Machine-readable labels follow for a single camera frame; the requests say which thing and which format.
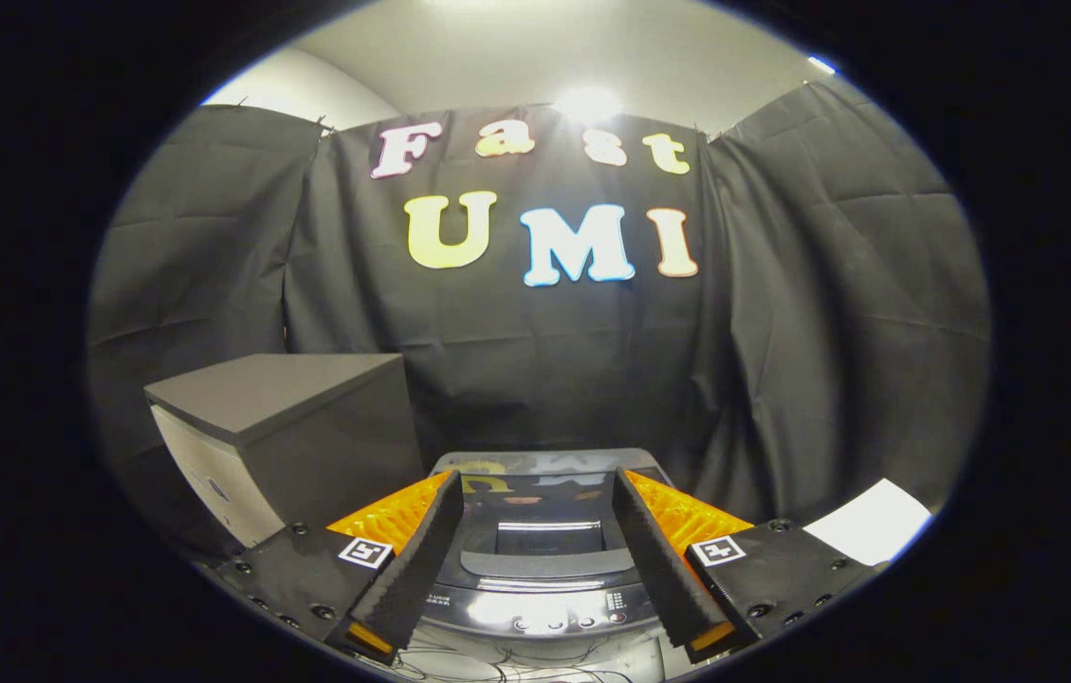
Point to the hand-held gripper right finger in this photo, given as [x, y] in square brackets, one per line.
[658, 569]

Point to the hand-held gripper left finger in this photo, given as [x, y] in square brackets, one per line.
[421, 560]

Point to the grey cabinet with dark top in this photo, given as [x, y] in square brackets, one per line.
[307, 436]

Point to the white flat sheet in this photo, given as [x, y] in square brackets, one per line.
[867, 522]

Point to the black backdrop cloth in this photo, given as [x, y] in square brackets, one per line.
[782, 332]

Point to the rectangular ceiling light panel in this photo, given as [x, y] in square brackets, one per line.
[821, 64]

